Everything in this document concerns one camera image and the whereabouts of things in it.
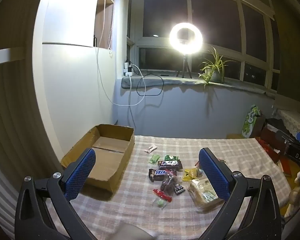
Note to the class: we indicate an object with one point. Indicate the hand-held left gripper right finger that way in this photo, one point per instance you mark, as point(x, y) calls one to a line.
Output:
point(213, 175)

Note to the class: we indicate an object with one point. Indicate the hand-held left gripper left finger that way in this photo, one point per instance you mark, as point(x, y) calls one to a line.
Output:
point(81, 175)

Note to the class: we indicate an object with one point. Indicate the clear packet of bread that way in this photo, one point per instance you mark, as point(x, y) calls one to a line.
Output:
point(202, 192)

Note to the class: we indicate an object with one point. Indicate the yellow snack packet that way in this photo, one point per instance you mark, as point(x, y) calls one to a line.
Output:
point(191, 173)

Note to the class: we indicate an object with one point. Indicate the cardboard box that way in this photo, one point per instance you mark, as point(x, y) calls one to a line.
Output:
point(107, 152)

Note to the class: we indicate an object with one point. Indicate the small black snack packet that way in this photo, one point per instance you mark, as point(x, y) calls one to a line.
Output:
point(179, 189)

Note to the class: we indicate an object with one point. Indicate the dark chocolate bar white print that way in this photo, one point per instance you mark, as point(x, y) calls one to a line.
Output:
point(170, 165)

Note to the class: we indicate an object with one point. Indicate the clear bag of dark dates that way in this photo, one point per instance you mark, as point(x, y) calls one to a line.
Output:
point(168, 183)

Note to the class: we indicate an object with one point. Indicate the dark green snack packet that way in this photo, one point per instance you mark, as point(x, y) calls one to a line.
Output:
point(171, 157)

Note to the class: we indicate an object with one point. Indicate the brown chocolate bar blue print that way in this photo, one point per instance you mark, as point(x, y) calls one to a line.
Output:
point(161, 173)

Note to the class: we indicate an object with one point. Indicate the red candy wrapper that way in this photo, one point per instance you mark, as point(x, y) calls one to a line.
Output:
point(162, 195)

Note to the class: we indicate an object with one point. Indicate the clear packet with green candy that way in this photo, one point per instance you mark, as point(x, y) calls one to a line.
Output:
point(160, 203)

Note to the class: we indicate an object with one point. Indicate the light green candy packet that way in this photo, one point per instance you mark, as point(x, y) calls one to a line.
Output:
point(153, 159)

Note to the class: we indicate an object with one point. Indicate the small white candy packet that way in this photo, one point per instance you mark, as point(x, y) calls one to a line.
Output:
point(150, 149)

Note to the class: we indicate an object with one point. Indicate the white lace cloth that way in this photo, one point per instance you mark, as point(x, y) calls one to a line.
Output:
point(293, 121)

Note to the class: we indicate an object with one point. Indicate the green paper bag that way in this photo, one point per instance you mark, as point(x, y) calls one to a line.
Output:
point(250, 122)

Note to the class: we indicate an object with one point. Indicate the checked pink blanket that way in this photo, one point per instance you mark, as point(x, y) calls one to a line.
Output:
point(140, 217)

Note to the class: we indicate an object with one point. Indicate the beige ribbed panel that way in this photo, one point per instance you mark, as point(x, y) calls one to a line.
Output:
point(15, 117)

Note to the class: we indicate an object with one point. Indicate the white cabinet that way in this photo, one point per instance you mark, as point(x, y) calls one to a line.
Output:
point(72, 80)

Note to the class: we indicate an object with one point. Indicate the grey windowsill cloth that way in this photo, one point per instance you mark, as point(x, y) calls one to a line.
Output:
point(177, 81)

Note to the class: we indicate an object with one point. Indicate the potted spider plant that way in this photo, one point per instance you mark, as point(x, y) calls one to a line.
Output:
point(212, 67)

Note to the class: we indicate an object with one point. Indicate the black tripod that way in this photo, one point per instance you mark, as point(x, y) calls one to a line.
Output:
point(185, 62)

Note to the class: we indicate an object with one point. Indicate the white wall charger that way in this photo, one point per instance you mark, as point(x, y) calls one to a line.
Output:
point(127, 67)

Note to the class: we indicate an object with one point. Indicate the white window frame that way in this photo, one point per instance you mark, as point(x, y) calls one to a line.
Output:
point(152, 40)

